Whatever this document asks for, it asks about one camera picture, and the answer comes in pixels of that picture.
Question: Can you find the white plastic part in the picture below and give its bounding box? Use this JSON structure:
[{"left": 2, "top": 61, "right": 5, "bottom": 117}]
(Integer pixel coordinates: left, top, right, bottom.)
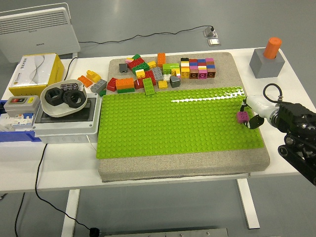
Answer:
[{"left": 0, "top": 116, "right": 12, "bottom": 131}]

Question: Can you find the large red toy brick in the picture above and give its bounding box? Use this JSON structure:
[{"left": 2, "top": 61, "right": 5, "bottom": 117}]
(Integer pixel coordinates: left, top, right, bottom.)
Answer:
[{"left": 127, "top": 58, "right": 145, "bottom": 70}]

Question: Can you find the yellow white cardboard box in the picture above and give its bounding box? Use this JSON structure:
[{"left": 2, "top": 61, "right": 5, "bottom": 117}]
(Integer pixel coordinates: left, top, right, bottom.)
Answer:
[{"left": 9, "top": 53, "right": 65, "bottom": 96}]

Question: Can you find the lime green toy brick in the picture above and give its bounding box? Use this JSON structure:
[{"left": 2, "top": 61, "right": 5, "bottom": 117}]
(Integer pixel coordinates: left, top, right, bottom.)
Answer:
[{"left": 162, "top": 63, "right": 180, "bottom": 75}]

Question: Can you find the white blue circuit breaker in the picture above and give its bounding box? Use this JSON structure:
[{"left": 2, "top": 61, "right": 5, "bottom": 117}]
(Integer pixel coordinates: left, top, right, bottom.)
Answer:
[{"left": 9, "top": 113, "right": 35, "bottom": 131}]

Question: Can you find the silver floor socket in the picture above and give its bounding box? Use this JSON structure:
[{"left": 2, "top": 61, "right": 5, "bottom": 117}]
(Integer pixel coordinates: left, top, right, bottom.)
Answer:
[{"left": 202, "top": 25, "right": 218, "bottom": 38}]

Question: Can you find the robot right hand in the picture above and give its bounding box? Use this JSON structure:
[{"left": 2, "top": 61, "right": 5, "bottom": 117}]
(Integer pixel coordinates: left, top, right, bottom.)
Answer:
[{"left": 239, "top": 95, "right": 277, "bottom": 131}]

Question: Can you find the grey electrical enclosure box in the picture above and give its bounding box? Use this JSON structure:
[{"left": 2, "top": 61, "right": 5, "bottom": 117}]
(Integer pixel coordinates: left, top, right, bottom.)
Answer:
[{"left": 32, "top": 93, "right": 102, "bottom": 144}]

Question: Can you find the dark green toy brick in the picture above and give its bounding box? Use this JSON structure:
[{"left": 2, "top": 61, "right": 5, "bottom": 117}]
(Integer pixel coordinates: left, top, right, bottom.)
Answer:
[{"left": 132, "top": 63, "right": 150, "bottom": 75}]

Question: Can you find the blue plastic bin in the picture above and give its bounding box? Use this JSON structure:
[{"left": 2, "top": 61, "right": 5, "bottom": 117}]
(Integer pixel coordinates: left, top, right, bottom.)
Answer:
[{"left": 0, "top": 100, "right": 42, "bottom": 144}]

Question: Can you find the white panel heater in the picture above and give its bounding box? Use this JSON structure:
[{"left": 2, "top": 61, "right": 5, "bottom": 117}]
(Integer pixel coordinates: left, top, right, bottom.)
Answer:
[{"left": 0, "top": 2, "right": 81, "bottom": 64}]

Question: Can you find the long orange toy brick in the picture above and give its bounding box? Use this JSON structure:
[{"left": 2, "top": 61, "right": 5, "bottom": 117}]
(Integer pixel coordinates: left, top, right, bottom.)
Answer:
[{"left": 115, "top": 78, "right": 135, "bottom": 90}]

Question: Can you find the large black nut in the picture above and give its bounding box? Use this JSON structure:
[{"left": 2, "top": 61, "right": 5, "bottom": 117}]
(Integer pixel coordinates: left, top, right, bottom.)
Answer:
[
  {"left": 62, "top": 90, "right": 86, "bottom": 108},
  {"left": 45, "top": 87, "right": 65, "bottom": 107}
]

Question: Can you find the green toy baseplate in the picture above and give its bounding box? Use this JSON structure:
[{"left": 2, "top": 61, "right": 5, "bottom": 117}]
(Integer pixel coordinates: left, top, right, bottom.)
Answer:
[{"left": 95, "top": 86, "right": 264, "bottom": 158}]

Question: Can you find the red sloped toy brick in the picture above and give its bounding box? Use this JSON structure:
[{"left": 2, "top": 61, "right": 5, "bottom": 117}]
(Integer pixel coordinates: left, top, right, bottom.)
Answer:
[{"left": 106, "top": 77, "right": 118, "bottom": 92}]

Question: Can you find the light grey toy brick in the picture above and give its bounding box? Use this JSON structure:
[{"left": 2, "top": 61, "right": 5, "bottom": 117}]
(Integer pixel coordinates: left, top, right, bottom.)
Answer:
[
  {"left": 90, "top": 79, "right": 108, "bottom": 93},
  {"left": 152, "top": 67, "right": 163, "bottom": 81}
]

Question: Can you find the white table leg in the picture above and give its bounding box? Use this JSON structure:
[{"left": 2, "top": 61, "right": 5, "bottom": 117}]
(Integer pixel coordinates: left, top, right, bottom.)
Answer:
[
  {"left": 236, "top": 178, "right": 261, "bottom": 230},
  {"left": 61, "top": 189, "right": 81, "bottom": 237}
]

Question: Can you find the grey push-button switch box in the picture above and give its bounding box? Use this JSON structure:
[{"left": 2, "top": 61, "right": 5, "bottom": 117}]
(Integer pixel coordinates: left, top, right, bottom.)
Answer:
[{"left": 3, "top": 95, "right": 41, "bottom": 117}]

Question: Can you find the black cord with plug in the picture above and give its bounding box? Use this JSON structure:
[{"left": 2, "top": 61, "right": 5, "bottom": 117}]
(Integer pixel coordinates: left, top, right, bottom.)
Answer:
[{"left": 34, "top": 143, "right": 101, "bottom": 237}]

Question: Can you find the orange cylinder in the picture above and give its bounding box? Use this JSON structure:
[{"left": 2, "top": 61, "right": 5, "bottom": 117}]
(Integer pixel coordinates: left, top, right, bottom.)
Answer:
[{"left": 263, "top": 37, "right": 282, "bottom": 60}]

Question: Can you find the small dark circuit board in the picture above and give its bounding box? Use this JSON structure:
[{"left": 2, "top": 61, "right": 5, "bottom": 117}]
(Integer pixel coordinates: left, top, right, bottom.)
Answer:
[{"left": 60, "top": 82, "right": 80, "bottom": 91}]

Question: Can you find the yellow stepped toy brick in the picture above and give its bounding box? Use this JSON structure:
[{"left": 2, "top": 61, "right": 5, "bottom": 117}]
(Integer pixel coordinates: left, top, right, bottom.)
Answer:
[{"left": 86, "top": 70, "right": 102, "bottom": 82}]

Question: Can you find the long lime green brick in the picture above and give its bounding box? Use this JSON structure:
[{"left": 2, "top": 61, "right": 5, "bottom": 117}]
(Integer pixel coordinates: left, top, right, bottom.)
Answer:
[{"left": 142, "top": 78, "right": 156, "bottom": 96}]

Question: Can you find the white bowl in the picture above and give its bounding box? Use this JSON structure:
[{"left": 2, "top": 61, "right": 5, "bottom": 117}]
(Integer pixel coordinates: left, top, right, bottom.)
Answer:
[{"left": 40, "top": 79, "right": 87, "bottom": 118}]

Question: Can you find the grey block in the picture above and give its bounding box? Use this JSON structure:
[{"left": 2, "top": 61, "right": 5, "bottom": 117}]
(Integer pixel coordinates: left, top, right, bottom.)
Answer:
[{"left": 249, "top": 48, "right": 286, "bottom": 79}]

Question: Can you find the grey-brown foam mat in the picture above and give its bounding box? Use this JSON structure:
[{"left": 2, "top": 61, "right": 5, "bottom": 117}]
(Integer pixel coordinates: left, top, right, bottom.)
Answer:
[{"left": 98, "top": 51, "right": 271, "bottom": 183}]

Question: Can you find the thin white wire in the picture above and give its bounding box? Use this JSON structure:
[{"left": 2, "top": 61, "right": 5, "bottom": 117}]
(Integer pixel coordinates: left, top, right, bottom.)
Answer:
[{"left": 86, "top": 135, "right": 97, "bottom": 152}]

